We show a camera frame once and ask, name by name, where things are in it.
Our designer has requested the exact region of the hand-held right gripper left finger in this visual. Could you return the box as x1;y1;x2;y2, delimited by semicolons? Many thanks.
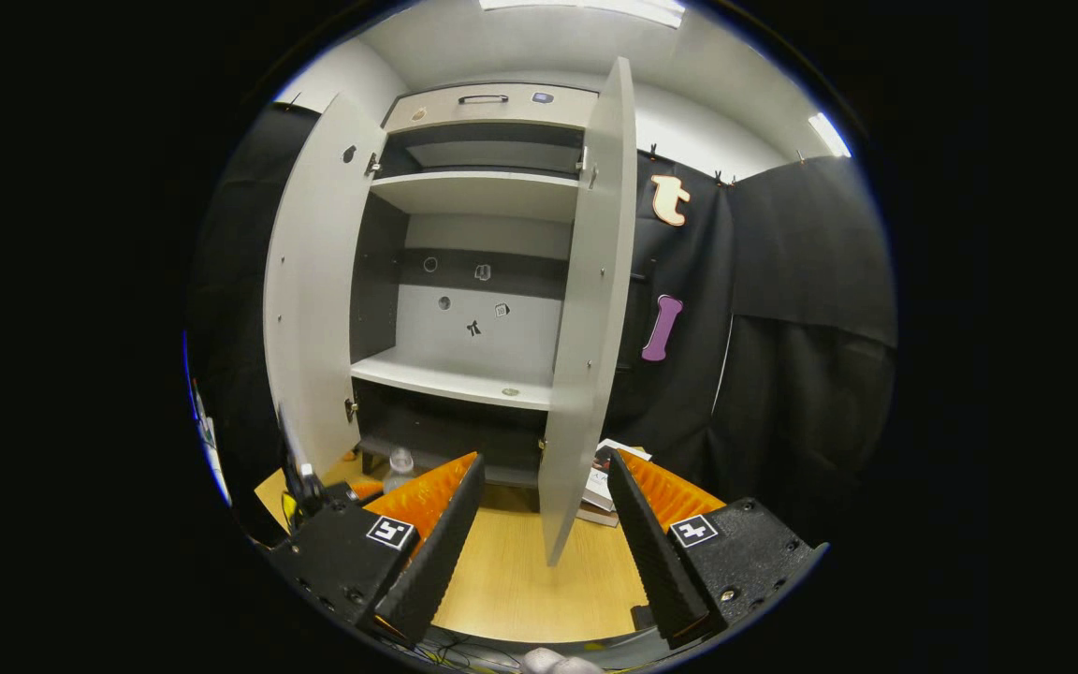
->
268;452;487;647

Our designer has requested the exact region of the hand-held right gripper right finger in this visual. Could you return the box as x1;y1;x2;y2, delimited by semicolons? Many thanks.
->
606;447;828;650

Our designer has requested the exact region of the green label drink bottle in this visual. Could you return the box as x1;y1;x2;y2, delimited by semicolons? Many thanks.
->
383;447;416;494

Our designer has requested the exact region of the grey cabinet door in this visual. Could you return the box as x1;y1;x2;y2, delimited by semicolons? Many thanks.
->
263;91;388;478
537;56;638;567

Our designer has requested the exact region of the grey cabinet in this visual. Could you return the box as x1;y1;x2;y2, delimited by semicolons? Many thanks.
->
349;82;601;490

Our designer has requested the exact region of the grey cabinet drawer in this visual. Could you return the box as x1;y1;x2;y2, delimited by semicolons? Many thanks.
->
382;82;599;132

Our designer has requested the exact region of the stack of books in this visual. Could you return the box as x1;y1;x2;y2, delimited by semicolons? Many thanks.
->
576;438;652;528

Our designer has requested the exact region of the black backdrop cloth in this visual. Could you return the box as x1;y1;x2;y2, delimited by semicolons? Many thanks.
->
185;103;897;549

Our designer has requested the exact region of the small ceiling light panel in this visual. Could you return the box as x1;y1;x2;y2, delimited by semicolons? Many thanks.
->
808;112;852;158

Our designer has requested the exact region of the large ceiling light panel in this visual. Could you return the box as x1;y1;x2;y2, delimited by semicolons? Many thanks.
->
480;0;687;29

